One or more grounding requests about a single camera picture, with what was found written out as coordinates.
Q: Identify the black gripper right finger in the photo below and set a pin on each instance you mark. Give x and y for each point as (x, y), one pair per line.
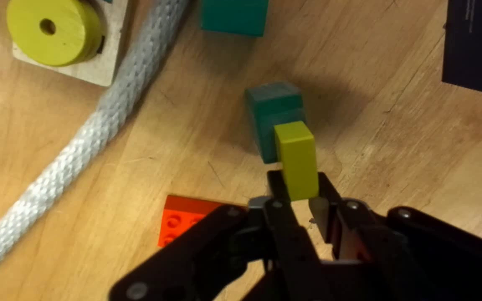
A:
(418, 252)

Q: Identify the yellow wooden block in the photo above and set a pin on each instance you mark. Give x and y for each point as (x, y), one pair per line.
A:
(296, 160)

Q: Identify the white wooden peg board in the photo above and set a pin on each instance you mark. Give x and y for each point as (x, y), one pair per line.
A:
(109, 53)

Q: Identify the red toy brick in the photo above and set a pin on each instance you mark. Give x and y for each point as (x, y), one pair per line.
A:
(182, 220)

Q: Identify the green wooden block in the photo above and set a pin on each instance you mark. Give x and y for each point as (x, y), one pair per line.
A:
(232, 16)
(268, 110)

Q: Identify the blue cardboard box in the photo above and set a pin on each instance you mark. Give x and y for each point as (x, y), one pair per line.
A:
(475, 45)

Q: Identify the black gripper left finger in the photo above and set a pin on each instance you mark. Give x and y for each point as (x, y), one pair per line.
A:
(196, 252)

